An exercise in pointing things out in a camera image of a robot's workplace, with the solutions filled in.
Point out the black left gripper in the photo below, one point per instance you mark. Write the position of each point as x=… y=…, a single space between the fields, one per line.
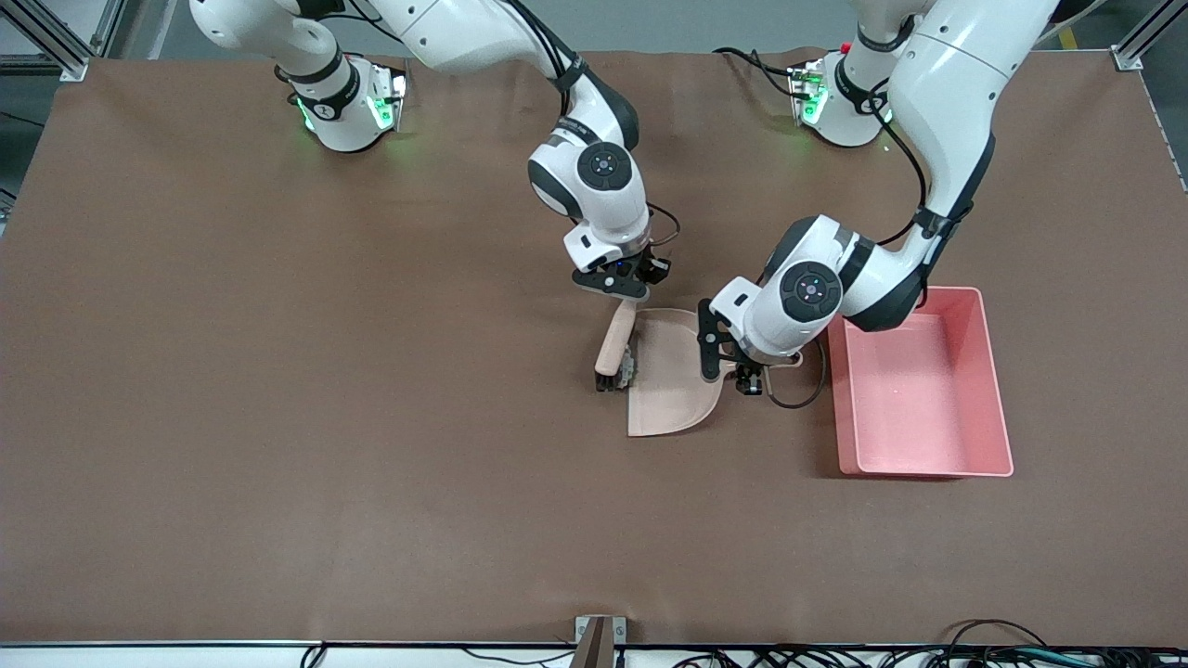
x=750 y=378

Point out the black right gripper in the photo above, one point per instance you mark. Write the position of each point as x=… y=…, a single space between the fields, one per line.
x=653 y=270

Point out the light hand brush black bristles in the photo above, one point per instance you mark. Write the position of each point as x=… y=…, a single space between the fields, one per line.
x=614 y=339

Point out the light plastic dustpan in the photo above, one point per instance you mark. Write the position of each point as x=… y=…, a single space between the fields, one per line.
x=668 y=399

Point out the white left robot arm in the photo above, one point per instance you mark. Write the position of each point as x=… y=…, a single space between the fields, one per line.
x=947 y=93

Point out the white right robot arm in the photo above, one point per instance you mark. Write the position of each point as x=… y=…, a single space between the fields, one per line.
x=445 y=37

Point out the pink plastic bin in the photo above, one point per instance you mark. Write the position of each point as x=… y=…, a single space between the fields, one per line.
x=914 y=408

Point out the brown table mat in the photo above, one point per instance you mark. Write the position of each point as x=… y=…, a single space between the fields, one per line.
x=371 y=464

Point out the metal table edge bracket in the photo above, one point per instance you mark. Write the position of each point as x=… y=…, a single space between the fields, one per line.
x=599 y=635

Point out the aluminium frame profile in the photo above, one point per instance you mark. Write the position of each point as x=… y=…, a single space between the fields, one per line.
x=56 y=42
x=1137 y=46

